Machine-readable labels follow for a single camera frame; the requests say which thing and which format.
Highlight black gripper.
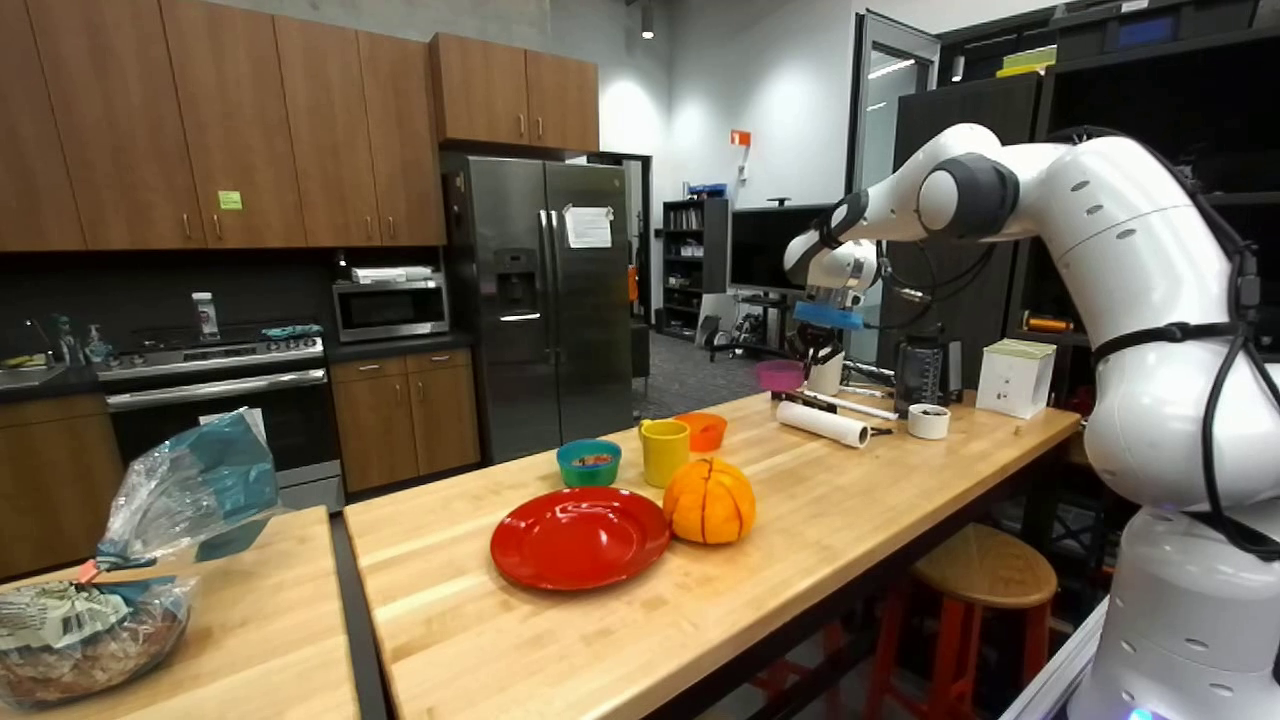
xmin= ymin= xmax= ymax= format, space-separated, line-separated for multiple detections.
xmin=795 ymin=329 xmax=851 ymax=372

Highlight orange bowl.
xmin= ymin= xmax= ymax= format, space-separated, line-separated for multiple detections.
xmin=682 ymin=409 xmax=732 ymax=456

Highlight teal blue bowl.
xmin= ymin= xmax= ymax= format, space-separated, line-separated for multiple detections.
xmin=551 ymin=434 xmax=629 ymax=490

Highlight white cup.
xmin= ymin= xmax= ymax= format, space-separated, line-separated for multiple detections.
xmin=803 ymin=350 xmax=848 ymax=394

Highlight white paper towel roll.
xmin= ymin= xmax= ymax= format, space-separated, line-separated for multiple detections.
xmin=772 ymin=400 xmax=875 ymax=452

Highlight dark water jug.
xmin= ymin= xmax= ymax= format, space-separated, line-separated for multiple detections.
xmin=893 ymin=331 xmax=966 ymax=409

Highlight black television screen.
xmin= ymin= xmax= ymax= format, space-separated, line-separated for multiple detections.
xmin=727 ymin=203 xmax=848 ymax=300

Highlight dark bookshelf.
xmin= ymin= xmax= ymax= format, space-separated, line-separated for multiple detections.
xmin=659 ymin=194 xmax=737 ymax=341

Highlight yellow cup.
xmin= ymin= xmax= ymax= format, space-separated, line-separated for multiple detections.
xmin=636 ymin=414 xmax=694 ymax=487

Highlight orange pumpkin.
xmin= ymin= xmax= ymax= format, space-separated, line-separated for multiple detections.
xmin=659 ymin=452 xmax=761 ymax=546

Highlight white cardboard box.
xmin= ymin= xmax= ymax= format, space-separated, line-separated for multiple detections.
xmin=977 ymin=334 xmax=1059 ymax=422

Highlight glass door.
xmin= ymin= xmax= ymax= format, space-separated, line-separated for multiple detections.
xmin=839 ymin=7 xmax=942 ymax=372

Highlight white paper on refrigerator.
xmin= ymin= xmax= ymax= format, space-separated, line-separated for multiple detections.
xmin=564 ymin=203 xmax=620 ymax=257

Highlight wooden stool with red legs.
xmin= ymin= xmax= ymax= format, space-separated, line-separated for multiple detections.
xmin=859 ymin=518 xmax=1059 ymax=720

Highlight stainless steel refrigerator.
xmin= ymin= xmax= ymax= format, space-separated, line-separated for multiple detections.
xmin=444 ymin=149 xmax=636 ymax=463

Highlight red plate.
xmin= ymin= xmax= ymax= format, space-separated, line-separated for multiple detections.
xmin=487 ymin=484 xmax=675 ymax=595

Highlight brown base cabinet beside refrigerator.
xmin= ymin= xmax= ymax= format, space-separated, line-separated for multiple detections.
xmin=328 ymin=344 xmax=485 ymax=495

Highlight silver microwave oven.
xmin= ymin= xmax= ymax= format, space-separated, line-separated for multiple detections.
xmin=333 ymin=273 xmax=450 ymax=349

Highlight black metal shelf rack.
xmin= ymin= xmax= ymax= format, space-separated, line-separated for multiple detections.
xmin=894 ymin=0 xmax=1280 ymax=404

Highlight stainless steel stove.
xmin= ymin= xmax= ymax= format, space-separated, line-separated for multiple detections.
xmin=90 ymin=329 xmax=334 ymax=472

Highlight clear plastic food bag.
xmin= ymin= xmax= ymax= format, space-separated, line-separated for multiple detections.
xmin=0 ymin=404 xmax=282 ymax=711

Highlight brown base cabinet beside stove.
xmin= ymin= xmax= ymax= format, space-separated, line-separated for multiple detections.
xmin=0 ymin=393 xmax=122 ymax=581

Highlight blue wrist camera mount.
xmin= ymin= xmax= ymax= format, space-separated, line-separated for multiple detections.
xmin=793 ymin=300 xmax=866 ymax=334

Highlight brown wall cabinet above refrigerator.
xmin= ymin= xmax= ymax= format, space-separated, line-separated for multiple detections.
xmin=428 ymin=32 xmax=603 ymax=155

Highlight long brown wall cabinets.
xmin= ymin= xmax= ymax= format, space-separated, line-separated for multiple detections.
xmin=0 ymin=0 xmax=450 ymax=253

